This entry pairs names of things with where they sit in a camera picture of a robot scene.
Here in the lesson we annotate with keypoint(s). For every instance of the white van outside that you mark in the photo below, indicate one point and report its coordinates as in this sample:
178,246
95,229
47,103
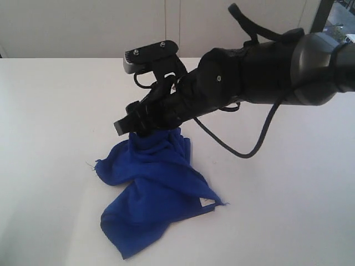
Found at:
349,38

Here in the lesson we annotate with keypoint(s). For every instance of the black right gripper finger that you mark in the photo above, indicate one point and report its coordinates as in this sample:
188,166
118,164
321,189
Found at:
128,124

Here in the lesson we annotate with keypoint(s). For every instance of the blue towel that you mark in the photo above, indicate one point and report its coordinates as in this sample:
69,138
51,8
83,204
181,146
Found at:
160,188

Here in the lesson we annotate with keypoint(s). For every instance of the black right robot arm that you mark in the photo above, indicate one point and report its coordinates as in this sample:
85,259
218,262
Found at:
309,71

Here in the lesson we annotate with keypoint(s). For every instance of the black window frame post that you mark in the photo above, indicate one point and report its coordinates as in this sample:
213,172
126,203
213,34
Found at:
321,16

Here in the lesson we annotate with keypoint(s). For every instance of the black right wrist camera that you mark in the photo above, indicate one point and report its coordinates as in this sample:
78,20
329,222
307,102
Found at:
140,58

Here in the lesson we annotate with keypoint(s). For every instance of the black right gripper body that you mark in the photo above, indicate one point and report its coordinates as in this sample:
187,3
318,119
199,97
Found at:
177,95

